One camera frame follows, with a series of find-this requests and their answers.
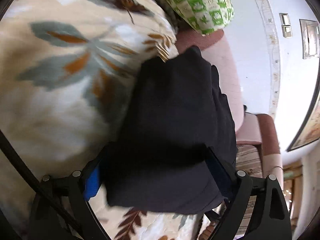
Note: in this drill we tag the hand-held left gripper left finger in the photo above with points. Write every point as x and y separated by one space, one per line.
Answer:
91 185

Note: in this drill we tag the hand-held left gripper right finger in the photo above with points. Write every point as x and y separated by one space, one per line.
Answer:
221 172

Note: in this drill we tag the black coat with fur collar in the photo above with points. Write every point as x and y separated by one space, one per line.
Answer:
172 120

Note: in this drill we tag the small black object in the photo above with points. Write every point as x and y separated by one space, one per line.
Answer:
245 108

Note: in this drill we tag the leaf print blanket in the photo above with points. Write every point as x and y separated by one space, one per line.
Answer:
62 80

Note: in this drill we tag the green white patterned pillow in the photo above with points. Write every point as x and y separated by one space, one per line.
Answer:
200 2

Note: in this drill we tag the framed wall picture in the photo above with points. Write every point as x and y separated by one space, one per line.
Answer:
308 132

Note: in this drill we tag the beige wall switch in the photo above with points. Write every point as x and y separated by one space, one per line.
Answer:
287 31
284 19

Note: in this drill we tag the wall panel box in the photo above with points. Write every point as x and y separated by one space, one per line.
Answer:
310 38

